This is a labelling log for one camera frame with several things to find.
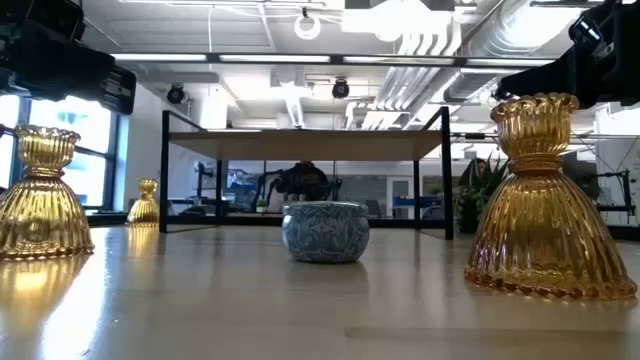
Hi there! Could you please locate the potted green succulent plant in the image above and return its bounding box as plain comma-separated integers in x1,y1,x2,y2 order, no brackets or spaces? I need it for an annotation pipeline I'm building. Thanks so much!
452,154,511,235

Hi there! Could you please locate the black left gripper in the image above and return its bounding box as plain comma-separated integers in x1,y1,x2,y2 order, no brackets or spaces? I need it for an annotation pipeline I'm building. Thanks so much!
0,30,137,116

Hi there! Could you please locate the amber glass candlestick holder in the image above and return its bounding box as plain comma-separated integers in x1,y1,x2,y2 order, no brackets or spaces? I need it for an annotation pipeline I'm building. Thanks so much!
0,123,96,261
125,177,161,226
463,92,639,302

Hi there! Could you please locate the black bar with light strips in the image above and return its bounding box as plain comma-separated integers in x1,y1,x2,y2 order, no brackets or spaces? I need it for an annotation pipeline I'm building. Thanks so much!
109,49,556,71

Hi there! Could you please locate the wooden shelf riser black frame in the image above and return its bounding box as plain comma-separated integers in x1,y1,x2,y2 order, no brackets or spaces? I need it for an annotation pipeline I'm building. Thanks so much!
158,105,455,241

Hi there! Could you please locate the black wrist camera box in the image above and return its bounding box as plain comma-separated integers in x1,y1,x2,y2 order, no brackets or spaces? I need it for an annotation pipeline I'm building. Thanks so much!
568,13,609,51

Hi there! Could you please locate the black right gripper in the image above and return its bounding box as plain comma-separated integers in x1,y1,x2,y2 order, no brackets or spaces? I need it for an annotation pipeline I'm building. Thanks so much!
499,0,640,109

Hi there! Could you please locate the white ring lamp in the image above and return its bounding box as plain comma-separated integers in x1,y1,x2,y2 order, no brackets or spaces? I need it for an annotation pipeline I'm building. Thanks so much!
293,13,322,41

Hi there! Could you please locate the silver ventilation duct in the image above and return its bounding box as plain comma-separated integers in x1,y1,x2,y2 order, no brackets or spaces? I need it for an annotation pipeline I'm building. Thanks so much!
444,0,581,101

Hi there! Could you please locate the black background monitor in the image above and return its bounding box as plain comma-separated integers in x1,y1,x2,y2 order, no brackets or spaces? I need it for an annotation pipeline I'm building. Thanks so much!
562,149,601,201

